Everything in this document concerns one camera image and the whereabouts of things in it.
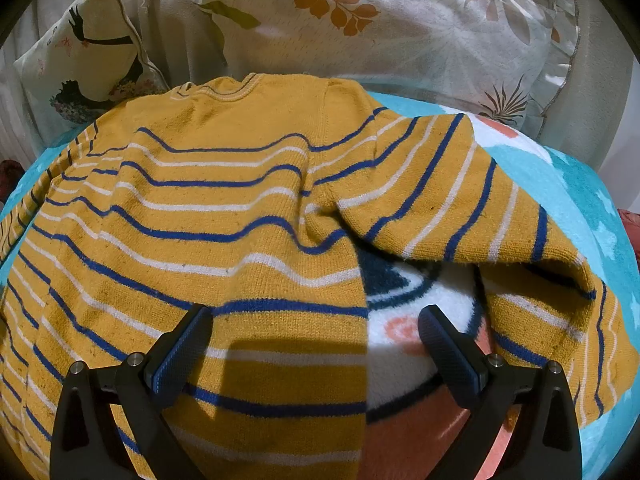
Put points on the small bird print cushion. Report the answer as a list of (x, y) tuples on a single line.
[(85, 60)]

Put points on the beige embossed sheet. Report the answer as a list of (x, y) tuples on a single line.
[(165, 20)]

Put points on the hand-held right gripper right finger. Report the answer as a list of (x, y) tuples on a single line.
[(450, 355)]

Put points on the turquoise cartoon printed blanket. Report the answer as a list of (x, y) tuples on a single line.
[(565, 195)]

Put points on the large floral ruffled pillow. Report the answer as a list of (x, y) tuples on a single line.
[(400, 30)]

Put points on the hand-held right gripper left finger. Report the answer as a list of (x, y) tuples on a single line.
[(181, 351)]

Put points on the yellow striped knit sweater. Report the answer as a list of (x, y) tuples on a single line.
[(210, 220)]

